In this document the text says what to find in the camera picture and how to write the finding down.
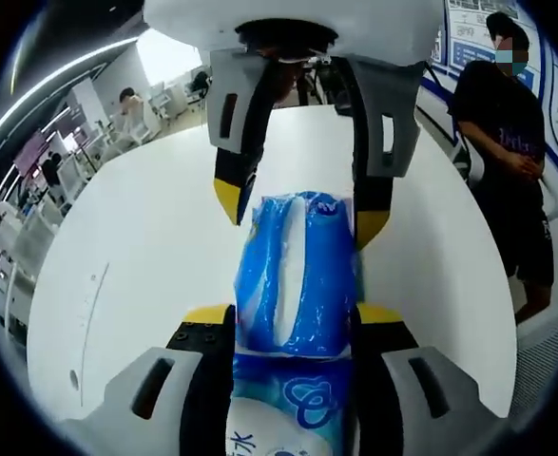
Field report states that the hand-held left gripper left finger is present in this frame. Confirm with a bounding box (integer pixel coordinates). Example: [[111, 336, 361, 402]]
[[62, 305, 238, 456]]

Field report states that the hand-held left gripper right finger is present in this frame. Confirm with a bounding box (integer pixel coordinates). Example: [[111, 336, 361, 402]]
[[352, 303, 506, 456]]

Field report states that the blue soft tissue pack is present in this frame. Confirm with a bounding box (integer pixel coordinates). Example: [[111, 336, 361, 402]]
[[233, 189, 368, 357]]

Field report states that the long ceiling light strip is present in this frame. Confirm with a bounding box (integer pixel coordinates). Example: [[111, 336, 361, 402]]
[[0, 35, 140, 153]]

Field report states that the purple wall screen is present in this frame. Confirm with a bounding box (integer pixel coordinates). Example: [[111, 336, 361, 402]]
[[14, 130, 54, 175]]

